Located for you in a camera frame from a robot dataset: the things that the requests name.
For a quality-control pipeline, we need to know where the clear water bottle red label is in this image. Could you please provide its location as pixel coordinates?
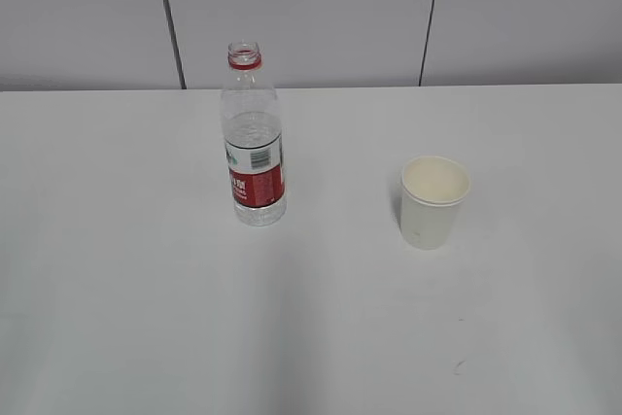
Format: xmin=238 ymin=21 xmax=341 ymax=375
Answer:
xmin=220 ymin=41 xmax=287 ymax=226

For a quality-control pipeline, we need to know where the white paper cup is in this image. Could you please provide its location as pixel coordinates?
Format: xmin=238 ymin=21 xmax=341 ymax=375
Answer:
xmin=399 ymin=156 xmax=471 ymax=250

